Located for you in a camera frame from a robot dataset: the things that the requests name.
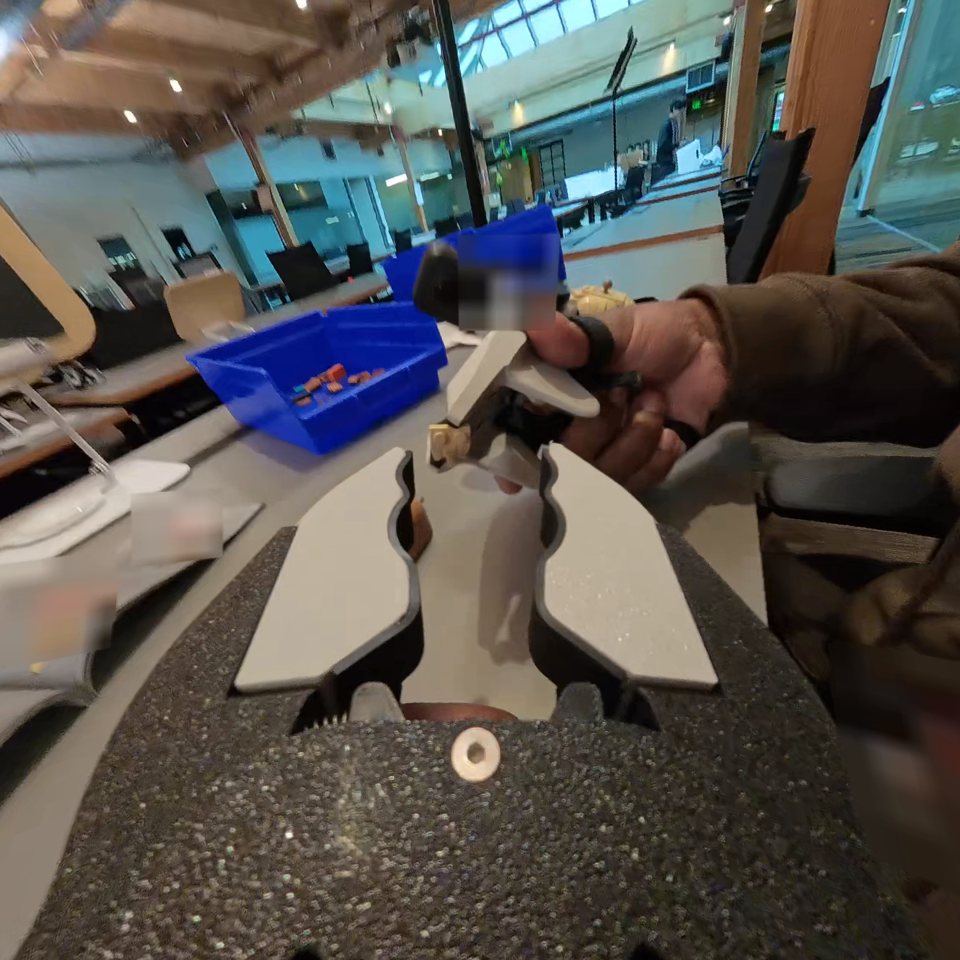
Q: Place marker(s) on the tan brick piece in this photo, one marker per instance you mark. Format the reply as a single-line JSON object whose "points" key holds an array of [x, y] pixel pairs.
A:
{"points": [[448, 446]]}

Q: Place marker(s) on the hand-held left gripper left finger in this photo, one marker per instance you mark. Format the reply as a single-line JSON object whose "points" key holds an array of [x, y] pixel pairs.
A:
{"points": [[337, 577]]}

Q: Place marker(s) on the long wooden table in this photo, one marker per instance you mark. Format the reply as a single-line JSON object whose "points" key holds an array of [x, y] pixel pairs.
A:
{"points": [[135, 382]]}

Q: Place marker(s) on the person's right forearm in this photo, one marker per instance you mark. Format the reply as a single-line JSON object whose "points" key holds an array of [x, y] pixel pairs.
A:
{"points": [[825, 337]]}

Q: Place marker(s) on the black pole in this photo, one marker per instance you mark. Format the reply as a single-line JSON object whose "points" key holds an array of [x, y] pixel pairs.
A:
{"points": [[457, 112]]}

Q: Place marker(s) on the brown small part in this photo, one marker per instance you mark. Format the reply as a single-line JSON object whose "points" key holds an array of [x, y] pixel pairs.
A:
{"points": [[421, 529]]}

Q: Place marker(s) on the grey chair armrest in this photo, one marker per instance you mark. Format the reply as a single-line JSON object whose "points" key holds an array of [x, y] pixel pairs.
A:
{"points": [[847, 480]]}

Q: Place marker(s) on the tan brick model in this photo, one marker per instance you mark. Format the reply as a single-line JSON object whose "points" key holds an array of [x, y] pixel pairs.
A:
{"points": [[600, 298]]}

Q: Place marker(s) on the tan chair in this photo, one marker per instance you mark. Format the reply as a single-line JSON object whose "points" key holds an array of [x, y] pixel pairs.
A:
{"points": [[202, 304]]}

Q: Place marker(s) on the wooden pillar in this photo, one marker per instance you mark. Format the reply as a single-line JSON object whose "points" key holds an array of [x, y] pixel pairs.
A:
{"points": [[742, 90], [825, 112]]}

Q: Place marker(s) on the blue plastic bin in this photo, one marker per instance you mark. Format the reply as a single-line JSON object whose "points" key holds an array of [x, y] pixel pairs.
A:
{"points": [[517, 221], [375, 337]]}

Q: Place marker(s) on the black office chair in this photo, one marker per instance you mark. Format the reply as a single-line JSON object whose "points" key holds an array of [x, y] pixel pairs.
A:
{"points": [[300, 270]]}

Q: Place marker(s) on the pile of orange bricks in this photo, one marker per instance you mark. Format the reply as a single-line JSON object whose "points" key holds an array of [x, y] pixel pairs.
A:
{"points": [[334, 373]]}

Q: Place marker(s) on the wood-framed dark panel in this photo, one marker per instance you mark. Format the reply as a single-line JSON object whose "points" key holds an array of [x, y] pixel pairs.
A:
{"points": [[75, 307]]}

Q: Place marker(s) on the white flat board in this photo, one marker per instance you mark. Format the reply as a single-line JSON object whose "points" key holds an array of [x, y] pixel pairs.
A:
{"points": [[142, 476]]}

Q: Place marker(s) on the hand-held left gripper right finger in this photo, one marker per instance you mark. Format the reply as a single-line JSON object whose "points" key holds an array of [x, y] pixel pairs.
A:
{"points": [[622, 592]]}

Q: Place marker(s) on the person's right hand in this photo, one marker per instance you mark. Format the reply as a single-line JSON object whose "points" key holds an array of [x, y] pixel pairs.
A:
{"points": [[667, 352]]}

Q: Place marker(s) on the grey instruction booklet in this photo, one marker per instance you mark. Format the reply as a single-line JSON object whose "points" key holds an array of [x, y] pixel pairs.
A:
{"points": [[240, 521]]}

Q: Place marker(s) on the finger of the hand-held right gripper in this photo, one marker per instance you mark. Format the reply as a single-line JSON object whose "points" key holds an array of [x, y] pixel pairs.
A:
{"points": [[510, 465], [480, 375]]}

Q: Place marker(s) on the person's brown jacket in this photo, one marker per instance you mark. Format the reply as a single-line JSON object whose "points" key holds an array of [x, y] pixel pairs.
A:
{"points": [[900, 600]]}

